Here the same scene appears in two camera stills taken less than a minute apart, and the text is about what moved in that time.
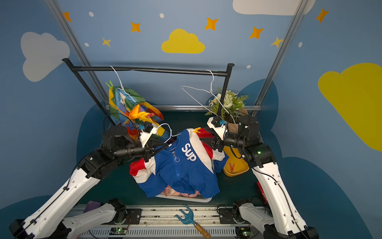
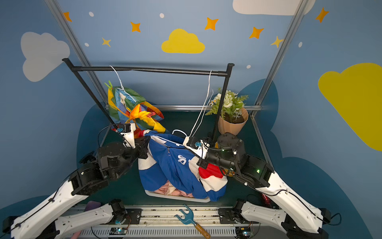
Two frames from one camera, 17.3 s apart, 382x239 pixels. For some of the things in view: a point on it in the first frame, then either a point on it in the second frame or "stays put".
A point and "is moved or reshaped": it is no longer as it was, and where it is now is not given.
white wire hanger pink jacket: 211,92 -> 202,108
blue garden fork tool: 189,219 stays put
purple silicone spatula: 91,205 stays put
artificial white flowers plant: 233,103 stays put
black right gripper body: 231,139 -> 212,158
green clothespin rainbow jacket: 111,86 stays put
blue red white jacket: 188,165 is moved or reshaped
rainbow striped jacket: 131,110 stays put
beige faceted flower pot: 233,127 stays put
